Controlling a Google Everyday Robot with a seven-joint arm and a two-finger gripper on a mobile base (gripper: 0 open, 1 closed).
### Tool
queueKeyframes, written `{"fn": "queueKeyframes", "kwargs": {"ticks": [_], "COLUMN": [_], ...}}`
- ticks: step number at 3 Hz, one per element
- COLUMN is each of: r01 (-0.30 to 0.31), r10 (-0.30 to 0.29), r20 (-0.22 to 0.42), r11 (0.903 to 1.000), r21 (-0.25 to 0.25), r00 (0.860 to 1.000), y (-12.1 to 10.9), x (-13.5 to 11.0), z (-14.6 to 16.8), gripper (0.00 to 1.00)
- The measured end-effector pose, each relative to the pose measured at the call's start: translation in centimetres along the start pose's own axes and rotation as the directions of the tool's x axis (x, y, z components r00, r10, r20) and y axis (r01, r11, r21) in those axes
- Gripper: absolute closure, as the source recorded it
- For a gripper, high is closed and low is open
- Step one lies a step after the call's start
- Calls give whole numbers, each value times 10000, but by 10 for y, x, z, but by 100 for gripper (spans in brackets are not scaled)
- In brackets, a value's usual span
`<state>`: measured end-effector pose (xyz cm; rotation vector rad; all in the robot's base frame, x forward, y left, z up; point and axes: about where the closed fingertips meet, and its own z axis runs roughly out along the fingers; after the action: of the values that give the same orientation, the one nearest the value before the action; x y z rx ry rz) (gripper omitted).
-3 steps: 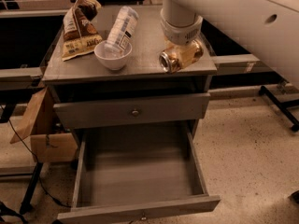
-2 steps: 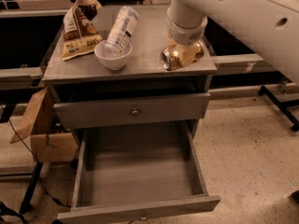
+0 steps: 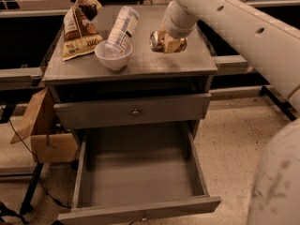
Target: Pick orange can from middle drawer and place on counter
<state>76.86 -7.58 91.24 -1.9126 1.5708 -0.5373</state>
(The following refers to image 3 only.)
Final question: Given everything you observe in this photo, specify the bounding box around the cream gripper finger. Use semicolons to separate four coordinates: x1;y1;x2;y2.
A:
164;42;188;53

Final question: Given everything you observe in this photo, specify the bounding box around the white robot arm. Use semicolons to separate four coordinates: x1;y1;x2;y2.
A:
163;0;300;225

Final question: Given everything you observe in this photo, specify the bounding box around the grey wooden drawer cabinet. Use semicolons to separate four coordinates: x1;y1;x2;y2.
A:
43;6;218;132

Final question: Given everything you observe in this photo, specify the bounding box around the closed grey upper drawer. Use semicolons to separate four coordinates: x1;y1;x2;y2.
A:
54;94;211;129

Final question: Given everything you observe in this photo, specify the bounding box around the open grey middle drawer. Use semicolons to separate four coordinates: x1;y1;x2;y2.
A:
58;122;221;225

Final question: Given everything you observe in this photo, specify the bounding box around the clear plastic water bottle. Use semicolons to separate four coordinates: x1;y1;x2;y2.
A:
105;6;140;56

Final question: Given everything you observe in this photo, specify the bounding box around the white ceramic bowl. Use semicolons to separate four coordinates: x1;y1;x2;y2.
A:
95;41;133;70

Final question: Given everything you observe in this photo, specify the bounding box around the brown yellow snack bag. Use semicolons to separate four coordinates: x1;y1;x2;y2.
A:
62;0;103;61

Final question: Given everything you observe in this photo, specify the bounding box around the black stand base right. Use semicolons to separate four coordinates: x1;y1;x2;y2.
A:
260;86;296;121

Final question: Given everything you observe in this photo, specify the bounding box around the open cardboard box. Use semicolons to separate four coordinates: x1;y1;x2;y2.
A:
10;88;78;163

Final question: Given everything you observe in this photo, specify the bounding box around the black stand leg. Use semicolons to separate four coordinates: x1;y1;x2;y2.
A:
20;163;43;215

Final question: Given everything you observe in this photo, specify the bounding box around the black floor cable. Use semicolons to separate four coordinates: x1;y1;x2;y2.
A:
7;119;72;210

